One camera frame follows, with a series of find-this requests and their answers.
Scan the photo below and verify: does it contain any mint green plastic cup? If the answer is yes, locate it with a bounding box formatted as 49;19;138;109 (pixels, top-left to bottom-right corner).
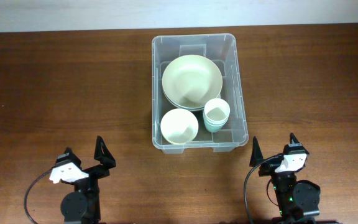
204;120;226;133

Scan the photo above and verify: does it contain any cream plastic cup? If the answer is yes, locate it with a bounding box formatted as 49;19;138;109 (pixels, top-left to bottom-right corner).
203;98;231;124

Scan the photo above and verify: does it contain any white bowl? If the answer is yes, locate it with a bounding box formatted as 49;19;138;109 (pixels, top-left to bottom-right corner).
160;108;199;145

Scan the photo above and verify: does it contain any dark blue plate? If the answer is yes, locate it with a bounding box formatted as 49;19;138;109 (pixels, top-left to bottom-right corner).
163;92;204;111

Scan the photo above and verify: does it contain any beige plate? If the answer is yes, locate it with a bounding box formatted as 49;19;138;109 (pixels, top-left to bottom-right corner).
162;55;223;108

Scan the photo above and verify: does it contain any translucent grey plastic cup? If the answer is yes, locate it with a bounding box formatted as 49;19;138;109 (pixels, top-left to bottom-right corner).
203;115;228;128

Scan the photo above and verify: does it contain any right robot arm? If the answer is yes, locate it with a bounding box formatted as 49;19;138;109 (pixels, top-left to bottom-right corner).
249;133;321;223

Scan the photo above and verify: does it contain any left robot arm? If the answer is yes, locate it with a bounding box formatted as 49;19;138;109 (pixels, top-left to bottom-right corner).
49;136;116;224

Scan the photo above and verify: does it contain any clear plastic storage bin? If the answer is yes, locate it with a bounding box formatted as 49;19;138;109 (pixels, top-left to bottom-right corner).
152;33;249;154

